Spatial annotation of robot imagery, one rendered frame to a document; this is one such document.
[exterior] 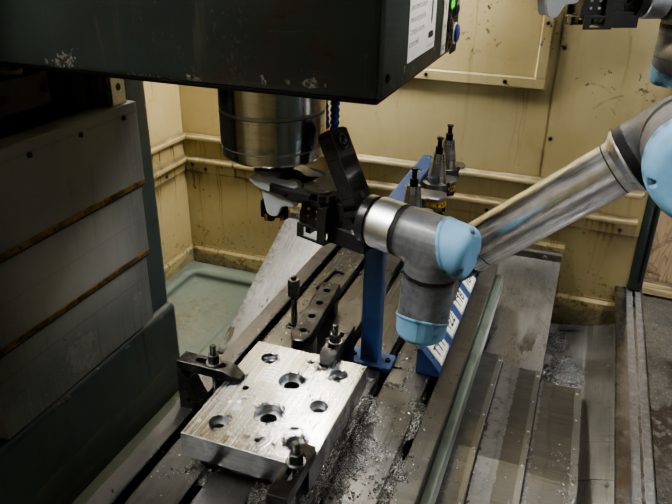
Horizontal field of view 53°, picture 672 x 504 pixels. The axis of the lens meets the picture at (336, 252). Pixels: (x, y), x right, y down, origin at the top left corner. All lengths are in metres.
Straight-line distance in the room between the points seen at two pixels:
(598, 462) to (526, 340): 0.41
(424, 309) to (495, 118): 1.12
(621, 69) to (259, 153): 1.19
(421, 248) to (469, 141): 1.14
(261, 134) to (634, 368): 1.15
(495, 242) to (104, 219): 0.79
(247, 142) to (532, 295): 1.23
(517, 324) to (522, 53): 0.74
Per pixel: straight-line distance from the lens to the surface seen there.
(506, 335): 1.93
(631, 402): 1.67
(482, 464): 1.47
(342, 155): 0.96
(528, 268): 2.08
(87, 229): 1.40
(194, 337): 2.15
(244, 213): 2.36
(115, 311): 1.53
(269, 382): 1.26
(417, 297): 0.93
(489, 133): 2.00
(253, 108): 0.96
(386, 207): 0.93
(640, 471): 1.50
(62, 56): 1.06
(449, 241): 0.89
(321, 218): 0.98
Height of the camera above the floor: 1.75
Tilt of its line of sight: 26 degrees down
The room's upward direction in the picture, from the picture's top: 1 degrees clockwise
